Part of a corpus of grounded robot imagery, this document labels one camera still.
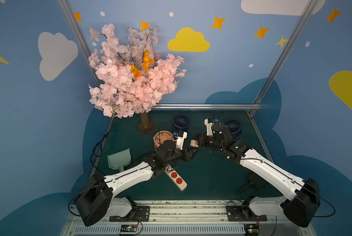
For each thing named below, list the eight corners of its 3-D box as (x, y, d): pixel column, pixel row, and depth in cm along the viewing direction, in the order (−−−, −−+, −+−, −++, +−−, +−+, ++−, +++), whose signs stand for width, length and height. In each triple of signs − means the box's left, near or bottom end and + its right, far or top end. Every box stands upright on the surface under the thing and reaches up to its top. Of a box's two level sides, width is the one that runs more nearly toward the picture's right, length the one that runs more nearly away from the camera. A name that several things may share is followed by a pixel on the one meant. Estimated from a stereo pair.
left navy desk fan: (173, 133, 109) (173, 126, 102) (173, 122, 116) (173, 114, 109) (189, 133, 109) (190, 126, 102) (188, 122, 116) (189, 114, 109)
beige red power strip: (182, 192, 83) (182, 191, 81) (162, 170, 91) (162, 168, 89) (187, 187, 85) (188, 185, 83) (168, 165, 93) (168, 163, 91)
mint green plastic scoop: (111, 175, 89) (110, 174, 87) (108, 156, 97) (107, 155, 96) (134, 166, 93) (133, 165, 91) (129, 149, 101) (128, 147, 99)
